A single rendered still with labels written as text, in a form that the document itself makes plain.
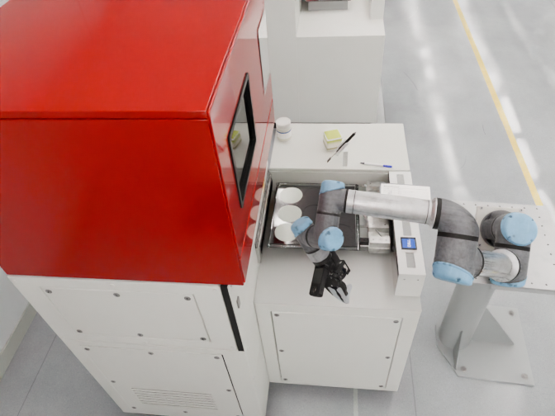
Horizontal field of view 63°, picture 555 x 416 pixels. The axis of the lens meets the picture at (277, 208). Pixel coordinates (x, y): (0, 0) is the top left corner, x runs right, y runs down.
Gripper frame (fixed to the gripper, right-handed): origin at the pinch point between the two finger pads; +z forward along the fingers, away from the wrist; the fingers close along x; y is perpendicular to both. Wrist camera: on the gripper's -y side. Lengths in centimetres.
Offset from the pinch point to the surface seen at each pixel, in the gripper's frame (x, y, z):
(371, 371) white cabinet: 25, 11, 57
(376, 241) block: 0.5, 30.3, -2.6
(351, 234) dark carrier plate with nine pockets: 9.5, 29.3, -7.5
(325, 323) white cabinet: 17.3, 0.0, 12.7
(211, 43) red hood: -21, -8, -96
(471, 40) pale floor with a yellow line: 88, 400, 35
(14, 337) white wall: 188, -64, -25
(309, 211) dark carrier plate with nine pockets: 27.1, 32.2, -19.5
